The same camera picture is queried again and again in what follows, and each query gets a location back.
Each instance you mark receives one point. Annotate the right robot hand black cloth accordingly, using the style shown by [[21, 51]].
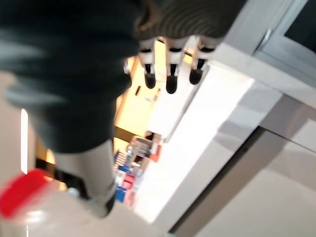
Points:
[[74, 61]]

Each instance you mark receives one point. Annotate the grey window frame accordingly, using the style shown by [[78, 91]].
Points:
[[279, 42]]

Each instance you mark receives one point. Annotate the clear bottle red cap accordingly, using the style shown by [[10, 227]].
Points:
[[49, 217]]

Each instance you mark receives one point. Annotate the white counter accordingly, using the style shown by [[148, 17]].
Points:
[[197, 128]]

